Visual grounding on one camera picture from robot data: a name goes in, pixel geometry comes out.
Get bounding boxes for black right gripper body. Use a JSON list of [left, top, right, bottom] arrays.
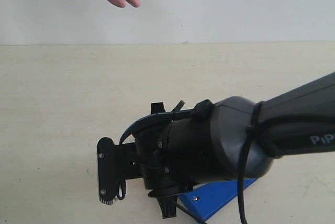
[[116, 102, 191, 219]]

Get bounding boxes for blue ring binder notebook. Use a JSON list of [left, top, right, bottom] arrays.
[[177, 177, 258, 222]]

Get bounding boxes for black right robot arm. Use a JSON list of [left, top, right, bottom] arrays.
[[118, 74, 334, 223]]

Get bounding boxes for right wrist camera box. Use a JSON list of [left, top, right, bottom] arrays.
[[97, 137, 126, 206]]

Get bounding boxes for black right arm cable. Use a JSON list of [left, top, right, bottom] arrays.
[[119, 99, 265, 224]]

